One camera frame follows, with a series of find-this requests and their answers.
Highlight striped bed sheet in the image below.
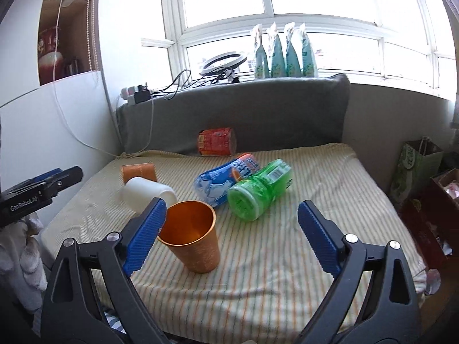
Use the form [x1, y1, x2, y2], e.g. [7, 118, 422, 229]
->
[41, 142, 428, 344]

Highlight black cables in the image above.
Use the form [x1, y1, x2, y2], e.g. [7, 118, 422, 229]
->
[150, 68, 240, 100]

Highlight wooden shelf unit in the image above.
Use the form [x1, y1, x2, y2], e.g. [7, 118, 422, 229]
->
[37, 0, 100, 87]

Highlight red snack canister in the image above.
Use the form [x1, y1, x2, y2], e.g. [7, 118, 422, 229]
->
[198, 128, 238, 157]

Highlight white ring light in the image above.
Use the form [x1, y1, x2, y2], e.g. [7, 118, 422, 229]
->
[199, 51, 248, 78]

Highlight white cup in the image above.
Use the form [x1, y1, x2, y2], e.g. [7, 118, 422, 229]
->
[120, 177, 178, 216]

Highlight blue snack packet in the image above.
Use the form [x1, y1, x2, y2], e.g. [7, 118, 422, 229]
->
[194, 153, 261, 209]

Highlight green plastic jar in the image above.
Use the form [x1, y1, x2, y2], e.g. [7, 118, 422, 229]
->
[227, 159, 293, 222]

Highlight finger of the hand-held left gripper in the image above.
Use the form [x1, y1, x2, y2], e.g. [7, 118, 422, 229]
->
[25, 166, 84, 197]

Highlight white bead string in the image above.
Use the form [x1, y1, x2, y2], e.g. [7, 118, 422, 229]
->
[87, 0, 100, 73]

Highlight red patterned vase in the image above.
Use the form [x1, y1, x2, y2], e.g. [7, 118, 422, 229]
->
[38, 26, 65, 85]

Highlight small orange cup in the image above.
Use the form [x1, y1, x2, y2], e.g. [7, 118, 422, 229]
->
[121, 162, 159, 184]

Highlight red cardboard box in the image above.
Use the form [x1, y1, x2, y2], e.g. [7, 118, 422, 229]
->
[399, 168, 459, 277]

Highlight long white cable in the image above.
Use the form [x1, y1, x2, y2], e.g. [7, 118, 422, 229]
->
[52, 0, 120, 157]

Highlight grey padded headboard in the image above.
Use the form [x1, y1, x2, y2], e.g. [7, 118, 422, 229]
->
[116, 73, 351, 157]

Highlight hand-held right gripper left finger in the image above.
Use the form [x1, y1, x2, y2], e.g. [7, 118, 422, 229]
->
[40, 197, 169, 344]

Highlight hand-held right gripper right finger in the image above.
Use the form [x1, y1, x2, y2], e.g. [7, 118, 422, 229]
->
[294, 200, 422, 344]

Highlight white window frame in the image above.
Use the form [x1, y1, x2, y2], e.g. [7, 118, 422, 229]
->
[141, 0, 458, 98]

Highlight green paper bag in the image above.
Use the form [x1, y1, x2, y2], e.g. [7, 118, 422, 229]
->
[389, 136, 445, 213]

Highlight large orange metal cup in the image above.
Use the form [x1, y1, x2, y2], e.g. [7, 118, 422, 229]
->
[157, 201, 220, 274]

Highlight short white cable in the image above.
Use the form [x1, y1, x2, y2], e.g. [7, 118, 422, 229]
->
[122, 97, 156, 158]

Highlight white power strip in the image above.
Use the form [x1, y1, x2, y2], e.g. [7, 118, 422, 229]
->
[120, 85, 145, 105]

